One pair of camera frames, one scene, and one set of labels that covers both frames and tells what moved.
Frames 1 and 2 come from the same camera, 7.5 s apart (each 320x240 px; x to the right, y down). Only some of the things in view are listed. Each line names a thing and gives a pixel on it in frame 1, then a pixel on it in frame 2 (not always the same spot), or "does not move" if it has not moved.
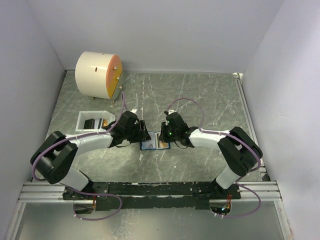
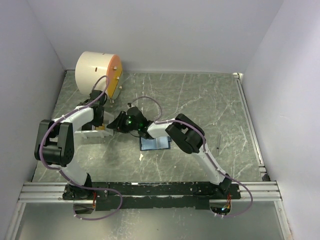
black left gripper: x=144 y=132 → x=98 y=122
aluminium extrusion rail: x=251 y=192 does not move
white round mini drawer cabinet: x=99 y=75 does not move
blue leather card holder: x=155 y=143 does not move
